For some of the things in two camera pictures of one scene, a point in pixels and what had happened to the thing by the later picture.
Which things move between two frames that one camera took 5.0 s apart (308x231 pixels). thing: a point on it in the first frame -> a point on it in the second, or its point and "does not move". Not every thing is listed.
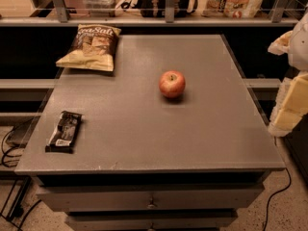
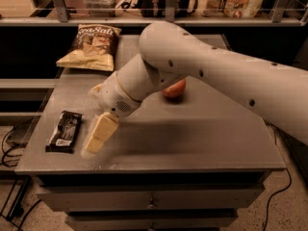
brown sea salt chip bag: x=94 y=48 does not move
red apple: x=171 y=84 does not move
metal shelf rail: x=63 y=18 does not move
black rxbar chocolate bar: x=63 y=138 does not move
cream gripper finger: x=282 y=45 -> x=96 y=89
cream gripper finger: x=292 y=105 -> x=105 y=127
